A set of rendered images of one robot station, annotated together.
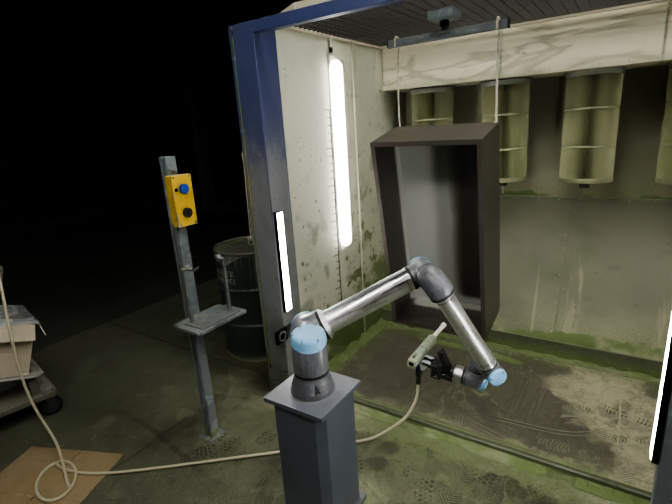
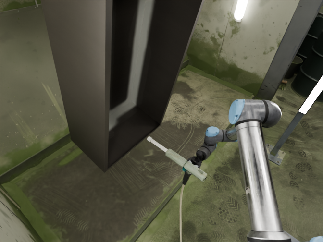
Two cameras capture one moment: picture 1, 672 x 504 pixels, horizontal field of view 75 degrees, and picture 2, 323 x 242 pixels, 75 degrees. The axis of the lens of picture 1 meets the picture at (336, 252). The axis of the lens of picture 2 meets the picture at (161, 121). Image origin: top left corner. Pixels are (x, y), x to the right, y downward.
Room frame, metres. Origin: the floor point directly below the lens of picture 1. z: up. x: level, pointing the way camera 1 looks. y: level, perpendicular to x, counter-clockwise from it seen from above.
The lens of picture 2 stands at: (2.29, 0.38, 1.70)
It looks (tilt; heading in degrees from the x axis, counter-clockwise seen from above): 44 degrees down; 273
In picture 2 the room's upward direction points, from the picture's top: 4 degrees clockwise
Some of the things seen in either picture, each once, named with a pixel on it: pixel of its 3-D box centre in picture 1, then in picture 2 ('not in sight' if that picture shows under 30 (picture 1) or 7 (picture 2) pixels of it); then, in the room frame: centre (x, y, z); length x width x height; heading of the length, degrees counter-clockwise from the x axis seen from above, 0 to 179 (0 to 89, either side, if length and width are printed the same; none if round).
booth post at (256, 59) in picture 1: (272, 230); not in sight; (2.65, 0.38, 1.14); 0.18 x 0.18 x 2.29; 56
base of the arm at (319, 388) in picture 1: (312, 378); not in sight; (1.69, 0.14, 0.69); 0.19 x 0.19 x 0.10
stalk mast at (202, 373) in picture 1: (191, 307); not in sight; (2.27, 0.81, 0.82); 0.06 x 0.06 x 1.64; 56
